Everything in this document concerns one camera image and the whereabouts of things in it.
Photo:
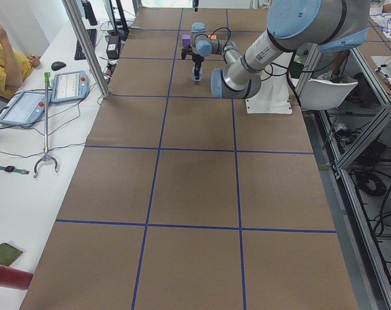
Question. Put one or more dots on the light blue foam block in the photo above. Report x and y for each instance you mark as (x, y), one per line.
(195, 78)

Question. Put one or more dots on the green strap wristwatch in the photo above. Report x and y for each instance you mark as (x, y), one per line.
(13, 169)

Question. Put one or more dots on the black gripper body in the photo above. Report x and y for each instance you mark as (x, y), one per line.
(197, 60)

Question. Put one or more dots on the red water bottle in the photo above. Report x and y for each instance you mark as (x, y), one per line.
(14, 278)

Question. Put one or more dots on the near blue teach pendant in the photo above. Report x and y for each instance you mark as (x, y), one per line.
(25, 110)

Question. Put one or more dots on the person in yellow shirt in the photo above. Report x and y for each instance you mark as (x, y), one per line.
(15, 67)

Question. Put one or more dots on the black computer mouse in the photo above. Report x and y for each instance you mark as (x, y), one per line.
(57, 65)

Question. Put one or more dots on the purple foam block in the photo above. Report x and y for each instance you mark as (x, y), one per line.
(186, 40)

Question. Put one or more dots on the blue teach pendant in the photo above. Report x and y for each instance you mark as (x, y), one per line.
(69, 86)
(25, 110)

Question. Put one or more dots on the far blue teach pendant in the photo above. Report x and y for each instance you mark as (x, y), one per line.
(69, 86)

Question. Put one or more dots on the white plastic chair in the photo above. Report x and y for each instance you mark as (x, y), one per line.
(323, 94)

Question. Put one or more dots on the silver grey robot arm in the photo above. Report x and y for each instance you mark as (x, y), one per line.
(332, 25)

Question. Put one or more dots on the silver reacher grabber tool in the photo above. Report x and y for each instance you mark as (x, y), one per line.
(46, 150)

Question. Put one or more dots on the black power adapter box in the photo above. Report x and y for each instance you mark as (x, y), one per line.
(113, 47)

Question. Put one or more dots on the aluminium frame post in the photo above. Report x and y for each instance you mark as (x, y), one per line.
(78, 25)

